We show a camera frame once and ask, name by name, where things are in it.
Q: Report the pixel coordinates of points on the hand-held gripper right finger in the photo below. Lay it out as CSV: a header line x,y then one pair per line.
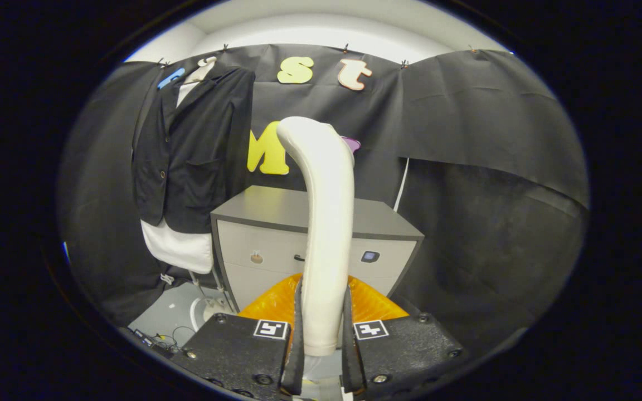
x,y
350,356

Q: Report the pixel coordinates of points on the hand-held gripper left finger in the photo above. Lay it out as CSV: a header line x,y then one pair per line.
x,y
295,356

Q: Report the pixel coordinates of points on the garment steamer base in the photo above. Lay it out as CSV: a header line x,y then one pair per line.
x,y
176,306

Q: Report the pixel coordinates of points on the white shirt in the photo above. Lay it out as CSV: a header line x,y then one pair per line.
x,y
179,250

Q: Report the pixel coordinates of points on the black suit jacket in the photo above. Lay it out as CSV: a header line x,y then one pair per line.
x,y
198,156

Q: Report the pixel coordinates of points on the grey cabinet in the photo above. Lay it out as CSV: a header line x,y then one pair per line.
x,y
265,209

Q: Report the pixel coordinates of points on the black backdrop cloth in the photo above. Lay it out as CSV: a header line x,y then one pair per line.
x,y
494,111

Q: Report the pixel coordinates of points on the white plastic hanger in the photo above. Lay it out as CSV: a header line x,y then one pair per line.
x,y
204,69

